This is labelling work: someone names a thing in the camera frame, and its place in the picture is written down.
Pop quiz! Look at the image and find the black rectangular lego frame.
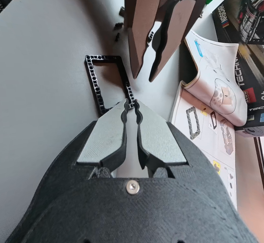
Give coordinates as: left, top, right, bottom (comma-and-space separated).
85, 55, 137, 116

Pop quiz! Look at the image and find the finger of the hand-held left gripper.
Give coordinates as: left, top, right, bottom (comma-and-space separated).
123, 0, 176, 79
148, 0, 197, 82

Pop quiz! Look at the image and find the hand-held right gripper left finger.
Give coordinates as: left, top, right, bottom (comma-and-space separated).
76, 98, 129, 173

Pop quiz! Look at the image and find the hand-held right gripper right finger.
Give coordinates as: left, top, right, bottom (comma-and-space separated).
134, 100, 187, 178

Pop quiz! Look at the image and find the black lego set box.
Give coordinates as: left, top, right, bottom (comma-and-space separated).
212, 0, 264, 138

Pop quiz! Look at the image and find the lego instruction booklet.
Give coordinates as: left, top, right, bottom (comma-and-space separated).
169, 29, 248, 210

